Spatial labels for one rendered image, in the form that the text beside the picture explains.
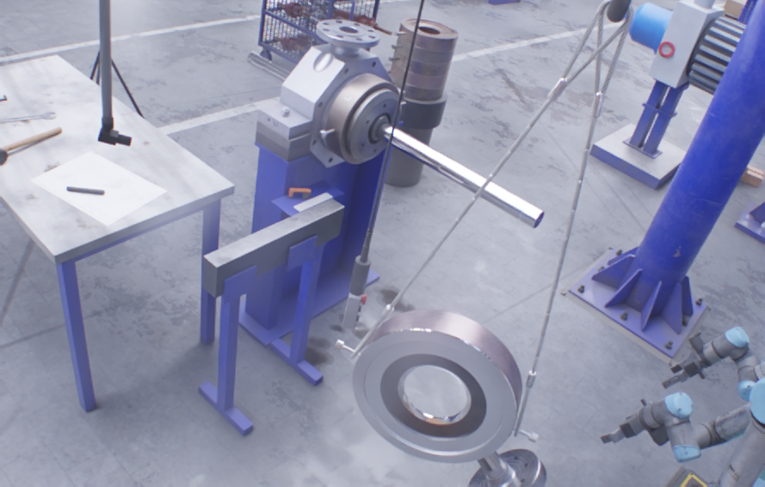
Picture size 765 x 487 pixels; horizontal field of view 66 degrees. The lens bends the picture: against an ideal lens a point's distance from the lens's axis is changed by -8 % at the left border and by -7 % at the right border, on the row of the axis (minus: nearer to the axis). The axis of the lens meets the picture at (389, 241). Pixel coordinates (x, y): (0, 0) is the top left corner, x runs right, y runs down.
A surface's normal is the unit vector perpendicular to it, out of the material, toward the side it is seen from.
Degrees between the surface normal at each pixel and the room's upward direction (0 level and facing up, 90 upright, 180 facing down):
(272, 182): 90
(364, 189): 90
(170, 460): 0
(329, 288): 0
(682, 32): 90
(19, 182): 0
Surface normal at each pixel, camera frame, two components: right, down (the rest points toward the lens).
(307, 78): -0.30, -0.31
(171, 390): 0.20, -0.79
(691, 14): -0.65, 0.34
